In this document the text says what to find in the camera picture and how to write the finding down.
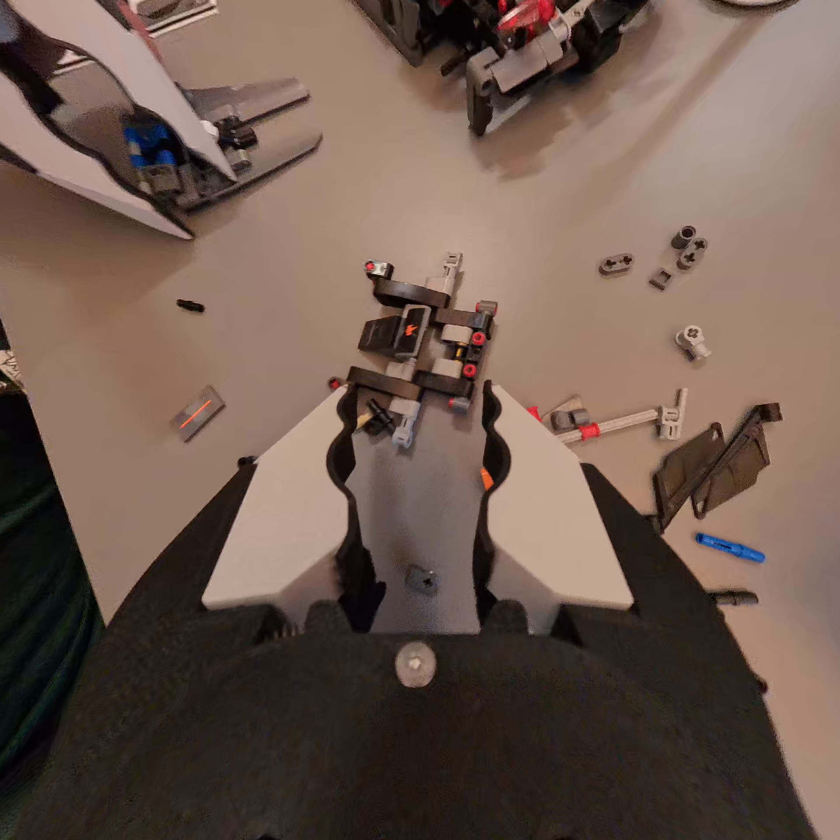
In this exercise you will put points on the grey two-hole lego liftarm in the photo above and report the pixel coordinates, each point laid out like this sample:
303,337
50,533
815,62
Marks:
694,256
617,264

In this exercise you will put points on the black lego pin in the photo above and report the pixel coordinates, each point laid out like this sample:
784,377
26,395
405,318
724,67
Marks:
190,306

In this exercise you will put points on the lego sticker sheet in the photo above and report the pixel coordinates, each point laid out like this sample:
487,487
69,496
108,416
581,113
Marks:
174,16

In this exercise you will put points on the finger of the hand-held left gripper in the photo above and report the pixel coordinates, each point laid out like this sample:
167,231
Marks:
111,46
52,164

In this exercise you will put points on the grey blue lego panel assembly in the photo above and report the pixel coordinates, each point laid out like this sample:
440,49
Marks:
262,151

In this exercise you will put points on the blue lego pin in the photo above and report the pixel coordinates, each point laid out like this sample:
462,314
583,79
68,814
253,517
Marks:
730,548

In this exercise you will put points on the small grey square lego tile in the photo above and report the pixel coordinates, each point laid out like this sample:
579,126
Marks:
662,279

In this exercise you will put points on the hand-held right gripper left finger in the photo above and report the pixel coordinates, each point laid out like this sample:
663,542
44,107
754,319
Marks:
282,525

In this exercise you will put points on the large lego car chassis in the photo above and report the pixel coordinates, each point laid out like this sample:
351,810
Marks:
525,59

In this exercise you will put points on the dark grey lego bush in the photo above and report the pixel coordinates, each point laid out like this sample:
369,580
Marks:
684,236

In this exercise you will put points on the black lego pin connector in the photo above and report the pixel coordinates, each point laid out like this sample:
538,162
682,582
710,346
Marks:
379,417

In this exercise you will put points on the black grey lego subassembly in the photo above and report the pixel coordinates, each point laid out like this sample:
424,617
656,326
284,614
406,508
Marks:
394,331

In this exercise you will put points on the grey lego axle assembly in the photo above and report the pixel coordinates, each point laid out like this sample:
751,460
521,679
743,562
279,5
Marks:
589,431

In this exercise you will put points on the black lego wing panel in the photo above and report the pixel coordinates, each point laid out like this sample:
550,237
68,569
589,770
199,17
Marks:
728,466

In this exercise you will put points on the person's green clothing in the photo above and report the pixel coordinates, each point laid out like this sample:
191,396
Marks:
39,558

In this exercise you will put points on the grey tile orange stripe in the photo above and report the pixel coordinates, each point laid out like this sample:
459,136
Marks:
199,413

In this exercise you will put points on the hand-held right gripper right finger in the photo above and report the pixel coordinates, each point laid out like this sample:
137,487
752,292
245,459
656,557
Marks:
558,531

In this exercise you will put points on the light grey lego connector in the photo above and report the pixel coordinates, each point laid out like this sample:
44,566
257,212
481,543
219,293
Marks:
694,341

